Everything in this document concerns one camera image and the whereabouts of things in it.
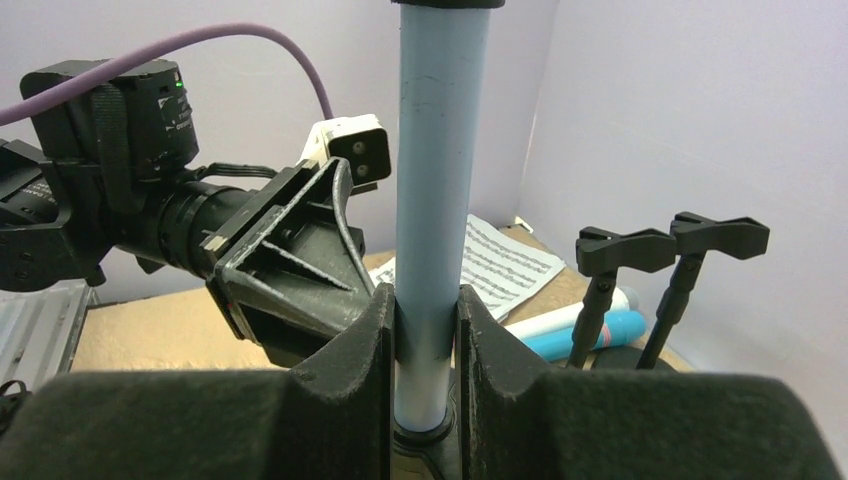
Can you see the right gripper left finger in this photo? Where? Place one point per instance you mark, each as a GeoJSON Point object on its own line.
{"type": "Point", "coordinates": [329, 417]}

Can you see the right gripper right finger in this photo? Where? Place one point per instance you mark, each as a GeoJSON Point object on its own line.
{"type": "Point", "coordinates": [520, 417]}

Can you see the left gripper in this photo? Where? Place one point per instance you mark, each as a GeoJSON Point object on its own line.
{"type": "Point", "coordinates": [288, 272]}

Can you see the sheet music page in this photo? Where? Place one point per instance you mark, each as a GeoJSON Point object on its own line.
{"type": "Point", "coordinates": [504, 272]}

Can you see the white toy microphone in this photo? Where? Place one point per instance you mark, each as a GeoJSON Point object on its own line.
{"type": "Point", "coordinates": [624, 299]}

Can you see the light blue music stand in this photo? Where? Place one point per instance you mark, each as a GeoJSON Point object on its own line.
{"type": "Point", "coordinates": [442, 59]}

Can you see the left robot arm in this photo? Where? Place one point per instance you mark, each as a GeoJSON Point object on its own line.
{"type": "Point", "coordinates": [112, 170]}

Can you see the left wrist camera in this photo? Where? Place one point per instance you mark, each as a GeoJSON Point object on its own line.
{"type": "Point", "coordinates": [361, 140]}

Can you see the aluminium frame rail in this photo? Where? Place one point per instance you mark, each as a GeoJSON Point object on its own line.
{"type": "Point", "coordinates": [40, 331]}

